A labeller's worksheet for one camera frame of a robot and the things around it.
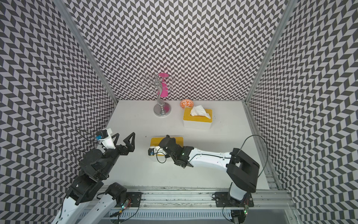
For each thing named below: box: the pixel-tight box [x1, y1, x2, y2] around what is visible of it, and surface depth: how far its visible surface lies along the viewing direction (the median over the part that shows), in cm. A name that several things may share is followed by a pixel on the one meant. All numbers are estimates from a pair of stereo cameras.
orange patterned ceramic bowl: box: [179, 98, 195, 110], surface depth 117 cm
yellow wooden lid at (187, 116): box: [182, 107, 213, 123], surface depth 100 cm
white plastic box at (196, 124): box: [182, 119, 212, 130], surface depth 101 cm
